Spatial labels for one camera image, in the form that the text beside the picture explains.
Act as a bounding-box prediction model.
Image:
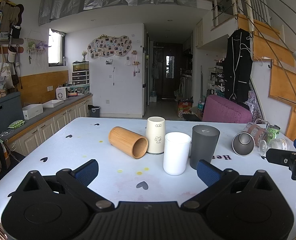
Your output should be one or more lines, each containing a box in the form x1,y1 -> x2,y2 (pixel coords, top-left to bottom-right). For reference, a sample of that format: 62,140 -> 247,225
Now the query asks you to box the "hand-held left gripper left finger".
15,159 -> 115,212

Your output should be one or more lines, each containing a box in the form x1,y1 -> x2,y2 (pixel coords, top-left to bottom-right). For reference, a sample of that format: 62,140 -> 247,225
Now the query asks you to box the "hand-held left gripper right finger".
180,159 -> 280,212

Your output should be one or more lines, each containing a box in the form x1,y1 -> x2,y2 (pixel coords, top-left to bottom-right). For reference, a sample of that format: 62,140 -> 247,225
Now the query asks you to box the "dark grey cup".
189,125 -> 220,170

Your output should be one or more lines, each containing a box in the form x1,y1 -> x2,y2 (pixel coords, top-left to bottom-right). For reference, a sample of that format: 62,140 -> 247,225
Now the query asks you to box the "white cup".
162,132 -> 192,176

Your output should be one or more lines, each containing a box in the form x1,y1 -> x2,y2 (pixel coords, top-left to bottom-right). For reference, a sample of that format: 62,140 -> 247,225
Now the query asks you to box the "stainless steel cup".
232,131 -> 256,157

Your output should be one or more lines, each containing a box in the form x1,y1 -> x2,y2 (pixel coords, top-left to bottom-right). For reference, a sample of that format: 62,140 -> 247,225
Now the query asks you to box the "bamboo cup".
108,126 -> 149,160

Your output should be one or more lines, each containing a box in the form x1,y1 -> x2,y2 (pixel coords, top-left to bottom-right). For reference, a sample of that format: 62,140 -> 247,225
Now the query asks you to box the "cream cup with cartoon print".
145,116 -> 166,155

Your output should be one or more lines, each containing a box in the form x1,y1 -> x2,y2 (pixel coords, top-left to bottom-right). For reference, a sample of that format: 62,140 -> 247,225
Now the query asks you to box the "clear ribbed glass goblet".
259,137 -> 290,157

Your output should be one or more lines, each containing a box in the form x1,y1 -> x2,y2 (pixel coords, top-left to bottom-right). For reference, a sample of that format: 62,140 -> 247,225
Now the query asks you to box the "green printed can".
267,124 -> 281,140

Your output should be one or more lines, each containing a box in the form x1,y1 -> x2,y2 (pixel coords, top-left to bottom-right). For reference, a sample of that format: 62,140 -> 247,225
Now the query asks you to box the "glass mug with brown sleeve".
243,122 -> 271,147

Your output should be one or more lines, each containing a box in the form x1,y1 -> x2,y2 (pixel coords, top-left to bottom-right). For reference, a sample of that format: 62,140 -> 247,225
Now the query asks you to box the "white heart print tablecloth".
0,117 -> 296,240

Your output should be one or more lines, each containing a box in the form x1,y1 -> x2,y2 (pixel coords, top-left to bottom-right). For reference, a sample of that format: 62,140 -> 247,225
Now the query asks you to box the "cream cabinet with grey counter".
2,93 -> 94,157

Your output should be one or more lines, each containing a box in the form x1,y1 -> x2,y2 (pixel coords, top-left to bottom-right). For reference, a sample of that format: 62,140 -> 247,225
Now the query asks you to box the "dark trash bin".
88,105 -> 101,118

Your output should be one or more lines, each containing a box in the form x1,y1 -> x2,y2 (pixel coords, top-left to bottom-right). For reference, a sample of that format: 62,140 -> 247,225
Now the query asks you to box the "purple armchair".
202,94 -> 253,124

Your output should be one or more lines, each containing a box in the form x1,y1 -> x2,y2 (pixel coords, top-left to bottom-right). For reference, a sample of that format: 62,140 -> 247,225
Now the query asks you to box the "wooden staircase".
236,13 -> 296,141

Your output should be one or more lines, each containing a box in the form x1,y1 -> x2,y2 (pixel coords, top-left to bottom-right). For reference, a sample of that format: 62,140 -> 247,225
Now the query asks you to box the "orange cardboard box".
177,100 -> 194,119

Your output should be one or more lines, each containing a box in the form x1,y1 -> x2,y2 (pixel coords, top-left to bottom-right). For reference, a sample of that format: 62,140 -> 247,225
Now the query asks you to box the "white shallow tray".
42,99 -> 64,108

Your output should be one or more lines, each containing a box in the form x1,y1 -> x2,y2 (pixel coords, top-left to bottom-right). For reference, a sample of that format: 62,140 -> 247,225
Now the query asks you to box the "white cardboard box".
21,103 -> 44,120

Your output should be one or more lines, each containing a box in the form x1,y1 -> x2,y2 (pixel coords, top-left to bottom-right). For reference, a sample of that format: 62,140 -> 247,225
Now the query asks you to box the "white countertop appliance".
55,87 -> 69,100

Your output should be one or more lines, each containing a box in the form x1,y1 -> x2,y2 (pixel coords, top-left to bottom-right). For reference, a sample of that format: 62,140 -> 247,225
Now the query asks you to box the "green tissue packet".
8,120 -> 26,130

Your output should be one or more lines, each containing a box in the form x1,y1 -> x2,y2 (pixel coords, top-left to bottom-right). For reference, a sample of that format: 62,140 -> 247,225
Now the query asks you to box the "washing machine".
179,76 -> 192,101

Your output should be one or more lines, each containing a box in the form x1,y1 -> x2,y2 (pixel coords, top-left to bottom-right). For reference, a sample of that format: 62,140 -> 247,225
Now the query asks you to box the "white drawer organizer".
71,70 -> 91,86

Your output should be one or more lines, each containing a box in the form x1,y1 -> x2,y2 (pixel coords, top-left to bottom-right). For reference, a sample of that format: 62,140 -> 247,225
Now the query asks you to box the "black jacket with white trim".
224,28 -> 253,104

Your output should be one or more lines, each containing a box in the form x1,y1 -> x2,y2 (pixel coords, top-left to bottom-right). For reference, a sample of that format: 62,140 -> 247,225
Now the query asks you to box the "grey storage box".
0,91 -> 24,136

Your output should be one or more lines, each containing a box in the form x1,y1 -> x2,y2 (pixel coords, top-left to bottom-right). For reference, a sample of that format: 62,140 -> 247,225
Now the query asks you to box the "glass fish tank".
72,60 -> 90,72

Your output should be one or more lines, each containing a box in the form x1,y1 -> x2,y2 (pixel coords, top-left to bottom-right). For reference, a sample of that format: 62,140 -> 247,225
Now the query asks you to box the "dark door with mirror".
162,43 -> 182,99

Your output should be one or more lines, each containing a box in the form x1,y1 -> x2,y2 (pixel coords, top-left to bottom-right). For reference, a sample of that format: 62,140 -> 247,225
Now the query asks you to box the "window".
48,28 -> 66,67

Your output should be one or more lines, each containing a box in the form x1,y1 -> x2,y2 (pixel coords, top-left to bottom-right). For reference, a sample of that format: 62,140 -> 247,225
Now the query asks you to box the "beige printed tote bag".
0,62 -> 15,91

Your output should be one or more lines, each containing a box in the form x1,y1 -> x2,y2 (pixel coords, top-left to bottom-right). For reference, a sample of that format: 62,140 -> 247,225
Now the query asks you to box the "cloud shaped photo board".
87,35 -> 133,60

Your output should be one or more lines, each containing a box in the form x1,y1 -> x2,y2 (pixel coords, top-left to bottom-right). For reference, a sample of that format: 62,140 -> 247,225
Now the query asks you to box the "metal stair railing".
209,0 -> 296,130

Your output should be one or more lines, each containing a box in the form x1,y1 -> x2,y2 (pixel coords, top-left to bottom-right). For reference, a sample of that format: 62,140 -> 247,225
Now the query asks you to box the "white macrame wall hanger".
25,31 -> 49,64

